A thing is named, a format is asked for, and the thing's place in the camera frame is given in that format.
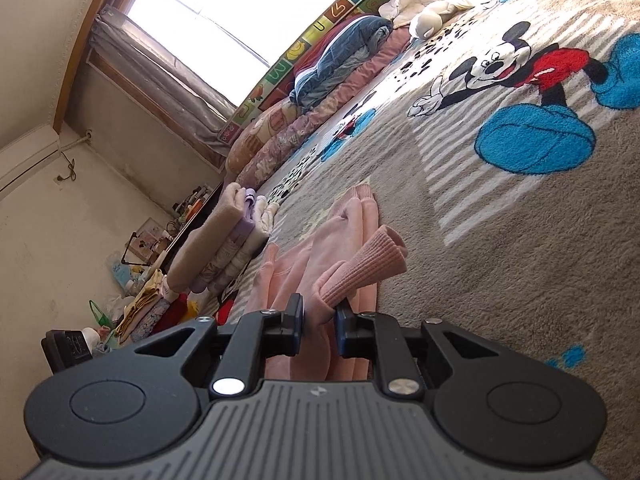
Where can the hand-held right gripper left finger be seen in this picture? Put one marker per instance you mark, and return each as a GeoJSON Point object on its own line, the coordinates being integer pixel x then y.
{"type": "Point", "coordinates": [297, 325]}

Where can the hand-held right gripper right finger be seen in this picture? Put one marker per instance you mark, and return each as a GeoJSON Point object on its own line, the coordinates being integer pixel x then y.
{"type": "Point", "coordinates": [342, 332]}

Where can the pink sweatshirt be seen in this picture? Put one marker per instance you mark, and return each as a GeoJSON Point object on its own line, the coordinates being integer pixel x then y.
{"type": "Point", "coordinates": [300, 260]}

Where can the folded beige and purple clothes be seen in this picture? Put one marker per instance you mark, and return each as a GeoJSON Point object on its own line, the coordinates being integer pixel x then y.
{"type": "Point", "coordinates": [210, 240]}

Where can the green mesh bag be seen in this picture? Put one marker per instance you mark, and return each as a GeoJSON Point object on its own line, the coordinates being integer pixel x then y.
{"type": "Point", "coordinates": [100, 317]}

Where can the grey floral folded garment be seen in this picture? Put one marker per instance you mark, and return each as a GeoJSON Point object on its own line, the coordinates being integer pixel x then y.
{"type": "Point", "coordinates": [150, 322]}

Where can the pale yellow folded cloths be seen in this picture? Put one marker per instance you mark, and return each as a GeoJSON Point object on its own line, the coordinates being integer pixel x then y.
{"type": "Point", "coordinates": [142, 300]}

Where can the white floral folded garment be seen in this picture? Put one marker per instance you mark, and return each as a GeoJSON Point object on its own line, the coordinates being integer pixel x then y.
{"type": "Point", "coordinates": [250, 245]}

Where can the red folded knit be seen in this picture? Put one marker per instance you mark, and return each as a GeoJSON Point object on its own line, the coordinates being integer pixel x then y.
{"type": "Point", "coordinates": [172, 312]}

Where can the purple folded garment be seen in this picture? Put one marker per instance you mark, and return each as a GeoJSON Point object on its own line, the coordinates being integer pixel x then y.
{"type": "Point", "coordinates": [247, 210]}

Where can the cluttered dark desk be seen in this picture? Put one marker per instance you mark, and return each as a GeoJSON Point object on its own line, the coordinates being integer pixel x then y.
{"type": "Point", "coordinates": [185, 225]}

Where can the cartoon mouse printed blanket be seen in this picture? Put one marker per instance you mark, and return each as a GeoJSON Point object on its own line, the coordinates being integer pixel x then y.
{"type": "Point", "coordinates": [500, 260]}

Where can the white air conditioner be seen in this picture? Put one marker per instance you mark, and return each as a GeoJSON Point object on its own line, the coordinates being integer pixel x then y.
{"type": "Point", "coordinates": [25, 160]}

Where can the orange cartoon pillow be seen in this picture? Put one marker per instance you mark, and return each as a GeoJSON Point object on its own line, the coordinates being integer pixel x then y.
{"type": "Point", "coordinates": [260, 135]}

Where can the pink quilt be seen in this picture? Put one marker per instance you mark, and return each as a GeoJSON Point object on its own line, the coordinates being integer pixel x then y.
{"type": "Point", "coordinates": [370, 70]}

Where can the blue striped folded quilt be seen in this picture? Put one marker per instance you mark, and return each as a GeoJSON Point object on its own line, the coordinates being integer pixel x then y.
{"type": "Point", "coordinates": [340, 55]}

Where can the patterned pillows row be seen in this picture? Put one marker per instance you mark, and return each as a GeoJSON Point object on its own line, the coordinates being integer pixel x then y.
{"type": "Point", "coordinates": [300, 50]}

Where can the grey curtain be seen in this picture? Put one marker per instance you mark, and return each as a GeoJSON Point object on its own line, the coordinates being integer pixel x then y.
{"type": "Point", "coordinates": [160, 80]}

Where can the window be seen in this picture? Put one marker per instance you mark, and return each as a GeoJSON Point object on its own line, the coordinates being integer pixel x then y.
{"type": "Point", "coordinates": [225, 15]}

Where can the white plush toy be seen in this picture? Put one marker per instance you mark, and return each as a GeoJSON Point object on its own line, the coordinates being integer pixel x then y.
{"type": "Point", "coordinates": [430, 20]}

